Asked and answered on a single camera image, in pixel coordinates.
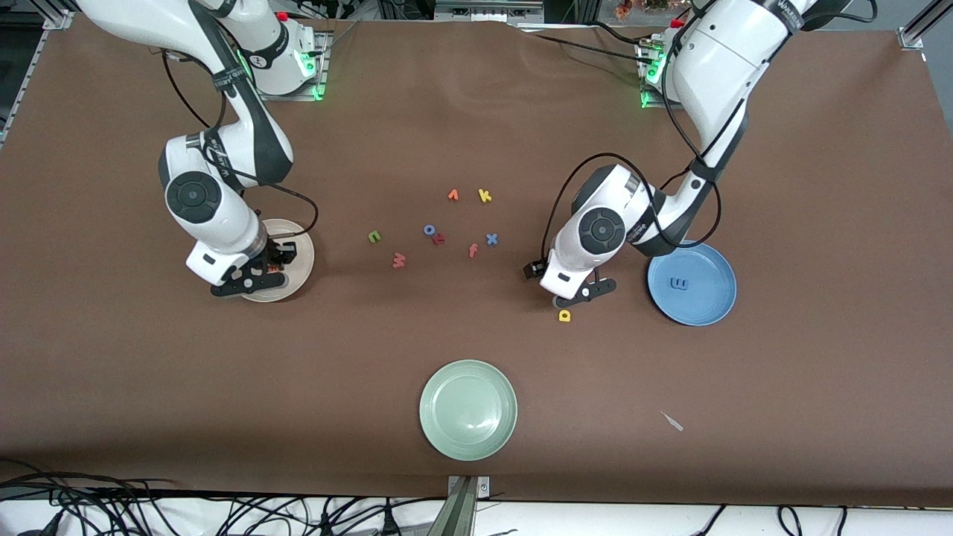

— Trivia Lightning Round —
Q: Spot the beige plate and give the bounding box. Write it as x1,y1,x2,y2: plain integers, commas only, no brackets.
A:
240,218,316,303

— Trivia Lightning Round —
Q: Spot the pale green plate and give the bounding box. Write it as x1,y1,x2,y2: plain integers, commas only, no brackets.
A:
418,360,518,462

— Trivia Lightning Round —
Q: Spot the brown table cover sheet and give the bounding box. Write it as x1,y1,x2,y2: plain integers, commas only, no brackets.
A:
0,13,953,507

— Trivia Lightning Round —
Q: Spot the blue plate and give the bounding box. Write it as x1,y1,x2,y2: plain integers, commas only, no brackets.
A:
647,240,738,327

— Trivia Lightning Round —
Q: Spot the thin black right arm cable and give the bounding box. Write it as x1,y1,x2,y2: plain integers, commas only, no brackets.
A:
162,48,320,240

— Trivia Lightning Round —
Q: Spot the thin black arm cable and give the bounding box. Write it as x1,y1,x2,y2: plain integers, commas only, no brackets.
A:
162,48,320,240
539,7,749,258

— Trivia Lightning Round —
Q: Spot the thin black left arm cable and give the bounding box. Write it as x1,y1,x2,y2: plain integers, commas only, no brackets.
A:
539,7,749,258

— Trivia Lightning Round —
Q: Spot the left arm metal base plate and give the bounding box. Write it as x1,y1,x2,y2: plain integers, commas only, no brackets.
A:
639,41,720,111

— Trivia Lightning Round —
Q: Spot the black cable on table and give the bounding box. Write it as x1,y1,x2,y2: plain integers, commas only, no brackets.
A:
521,26,650,62

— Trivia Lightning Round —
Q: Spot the metal bracket post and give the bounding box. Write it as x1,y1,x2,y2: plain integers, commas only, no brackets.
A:
426,475,492,536

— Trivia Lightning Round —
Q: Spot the aluminium frame bar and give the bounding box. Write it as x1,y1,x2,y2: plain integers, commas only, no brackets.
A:
434,0,546,22

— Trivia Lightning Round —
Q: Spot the aluminium side rail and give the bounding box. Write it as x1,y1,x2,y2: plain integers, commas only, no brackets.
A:
0,30,47,146

